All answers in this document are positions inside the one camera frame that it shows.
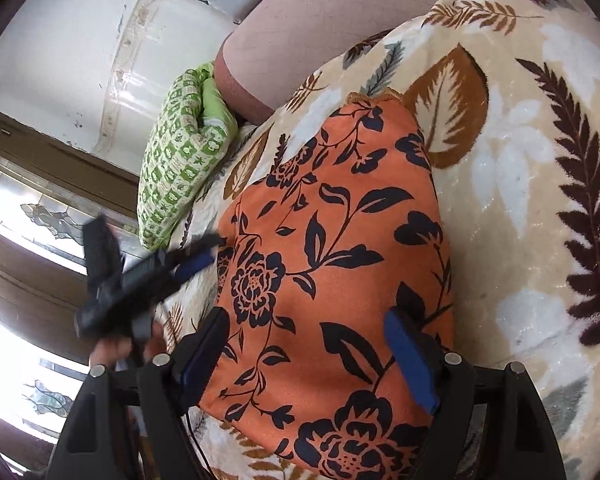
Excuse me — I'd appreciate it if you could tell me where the thin black cable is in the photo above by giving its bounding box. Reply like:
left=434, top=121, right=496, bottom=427
left=180, top=410, right=216, bottom=480

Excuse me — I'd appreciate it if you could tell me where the green patterned pillow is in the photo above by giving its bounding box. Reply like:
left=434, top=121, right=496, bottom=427
left=137, top=61, right=240, bottom=251

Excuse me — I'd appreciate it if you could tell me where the orange floral garment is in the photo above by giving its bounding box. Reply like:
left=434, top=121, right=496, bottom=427
left=200, top=100, right=461, bottom=480

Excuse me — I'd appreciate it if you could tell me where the person's left hand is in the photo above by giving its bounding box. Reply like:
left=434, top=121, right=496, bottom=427
left=89, top=320, right=168, bottom=367

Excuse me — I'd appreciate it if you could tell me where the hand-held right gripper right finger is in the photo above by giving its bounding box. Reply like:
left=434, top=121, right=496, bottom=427
left=384, top=307, right=567, bottom=480

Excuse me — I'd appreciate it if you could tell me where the pink bed sheet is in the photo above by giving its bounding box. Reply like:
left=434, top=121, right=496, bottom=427
left=215, top=0, right=503, bottom=126

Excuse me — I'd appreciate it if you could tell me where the brown wooden window frame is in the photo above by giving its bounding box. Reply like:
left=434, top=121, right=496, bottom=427
left=0, top=102, right=146, bottom=476

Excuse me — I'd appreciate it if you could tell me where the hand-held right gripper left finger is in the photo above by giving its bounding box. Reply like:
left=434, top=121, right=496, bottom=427
left=47, top=306, right=231, bottom=480

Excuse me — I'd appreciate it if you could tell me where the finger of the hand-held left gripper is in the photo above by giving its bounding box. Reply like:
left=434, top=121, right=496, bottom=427
left=172, top=232, right=227, bottom=266
left=172, top=251, right=216, bottom=283

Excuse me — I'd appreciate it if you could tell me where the patterned glass window pane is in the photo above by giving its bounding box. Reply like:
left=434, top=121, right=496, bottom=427
left=0, top=305, right=93, bottom=443
left=0, top=152, right=141, bottom=276

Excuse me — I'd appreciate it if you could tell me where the cream leaf-print blanket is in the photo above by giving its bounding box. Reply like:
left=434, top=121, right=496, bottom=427
left=140, top=0, right=600, bottom=480

